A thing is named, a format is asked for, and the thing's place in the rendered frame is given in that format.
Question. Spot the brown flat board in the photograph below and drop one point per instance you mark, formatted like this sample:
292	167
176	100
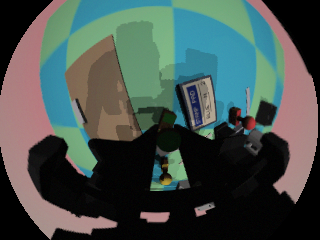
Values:
99	97

